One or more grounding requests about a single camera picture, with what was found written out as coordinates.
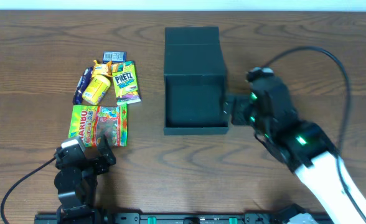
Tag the orange yellow snack packet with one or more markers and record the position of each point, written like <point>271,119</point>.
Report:
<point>103,69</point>

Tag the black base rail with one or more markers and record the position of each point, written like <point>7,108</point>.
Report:
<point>291,214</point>

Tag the Haribo gummy candy bag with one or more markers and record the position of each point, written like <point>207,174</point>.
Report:
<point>90,123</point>

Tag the yellow plastic bottle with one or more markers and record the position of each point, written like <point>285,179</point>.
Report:
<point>96,89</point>

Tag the dark blue candy bar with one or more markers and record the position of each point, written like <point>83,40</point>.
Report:
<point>82,85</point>

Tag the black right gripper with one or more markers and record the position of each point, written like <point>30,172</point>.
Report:
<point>239,110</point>

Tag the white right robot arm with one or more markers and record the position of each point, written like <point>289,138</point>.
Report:
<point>301,145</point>

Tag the dark green lidded box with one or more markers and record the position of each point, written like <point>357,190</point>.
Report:
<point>195,78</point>

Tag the dark blue barcode box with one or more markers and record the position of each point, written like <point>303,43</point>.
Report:
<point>114,56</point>

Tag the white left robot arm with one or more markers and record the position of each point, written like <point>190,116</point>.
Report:
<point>76,181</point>

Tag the green Pretz snack box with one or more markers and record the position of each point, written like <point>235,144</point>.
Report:
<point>125,82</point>

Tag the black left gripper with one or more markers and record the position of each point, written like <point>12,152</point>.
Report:
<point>96,163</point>

